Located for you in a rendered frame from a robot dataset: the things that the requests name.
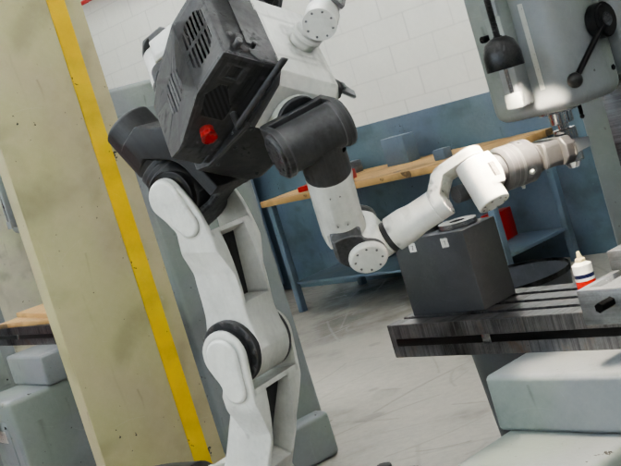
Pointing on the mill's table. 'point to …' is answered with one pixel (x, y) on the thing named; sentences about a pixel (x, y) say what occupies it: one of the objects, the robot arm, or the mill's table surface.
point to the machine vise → (607, 285)
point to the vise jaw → (614, 258)
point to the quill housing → (549, 55)
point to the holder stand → (456, 267)
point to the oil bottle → (582, 272)
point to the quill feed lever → (604, 19)
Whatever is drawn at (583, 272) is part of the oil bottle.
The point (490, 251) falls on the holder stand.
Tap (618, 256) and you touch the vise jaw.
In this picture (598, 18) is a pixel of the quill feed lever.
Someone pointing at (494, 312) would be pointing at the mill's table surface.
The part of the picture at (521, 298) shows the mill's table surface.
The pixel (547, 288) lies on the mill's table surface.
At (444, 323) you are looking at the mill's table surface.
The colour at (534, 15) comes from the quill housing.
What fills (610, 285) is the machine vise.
